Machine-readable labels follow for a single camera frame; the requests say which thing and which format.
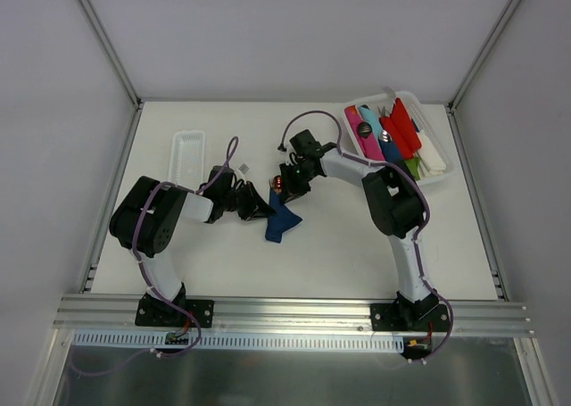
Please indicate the white slotted cable duct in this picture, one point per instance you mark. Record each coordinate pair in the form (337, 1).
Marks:
(236, 341)

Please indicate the iridescent rainbow spoon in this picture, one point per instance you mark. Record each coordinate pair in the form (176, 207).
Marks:
(279, 182)

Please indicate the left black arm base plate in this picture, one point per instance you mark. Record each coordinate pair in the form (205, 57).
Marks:
(152, 312)

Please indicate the white basket of rolls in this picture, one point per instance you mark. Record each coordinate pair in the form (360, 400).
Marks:
(383, 104)

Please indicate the teal napkin roll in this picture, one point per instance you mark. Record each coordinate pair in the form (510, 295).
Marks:
(368, 116)

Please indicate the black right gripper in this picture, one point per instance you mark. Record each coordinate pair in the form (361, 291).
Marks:
(288, 188)

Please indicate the green napkin roll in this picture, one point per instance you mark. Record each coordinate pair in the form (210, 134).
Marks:
(413, 165)

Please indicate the aluminium mounting rail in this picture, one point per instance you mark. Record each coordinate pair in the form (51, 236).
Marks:
(294, 316)

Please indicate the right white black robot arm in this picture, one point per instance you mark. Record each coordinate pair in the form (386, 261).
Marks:
(395, 204)

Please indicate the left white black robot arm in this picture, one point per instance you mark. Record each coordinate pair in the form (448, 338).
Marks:
(146, 219)

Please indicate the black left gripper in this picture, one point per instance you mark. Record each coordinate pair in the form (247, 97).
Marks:
(245, 202)

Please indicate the pink napkin roll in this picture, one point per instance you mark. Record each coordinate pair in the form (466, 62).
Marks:
(368, 147)

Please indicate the black round spoon head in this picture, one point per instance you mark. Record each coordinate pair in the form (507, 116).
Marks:
(364, 130)

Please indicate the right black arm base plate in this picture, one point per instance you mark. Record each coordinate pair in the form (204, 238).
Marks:
(383, 317)

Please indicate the blue napkin roll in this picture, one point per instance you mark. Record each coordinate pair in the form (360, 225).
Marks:
(389, 148)

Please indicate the white perforated plastic tray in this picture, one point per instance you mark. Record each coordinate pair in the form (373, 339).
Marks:
(187, 158)

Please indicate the blue paper napkin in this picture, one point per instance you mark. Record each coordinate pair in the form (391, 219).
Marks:
(282, 221)

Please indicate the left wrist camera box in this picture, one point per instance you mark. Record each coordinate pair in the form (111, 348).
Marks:
(243, 169)

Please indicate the red napkin roll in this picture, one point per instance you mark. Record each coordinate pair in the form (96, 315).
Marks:
(400, 126)

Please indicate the white napkin roll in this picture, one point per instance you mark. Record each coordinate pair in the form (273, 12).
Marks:
(431, 160)

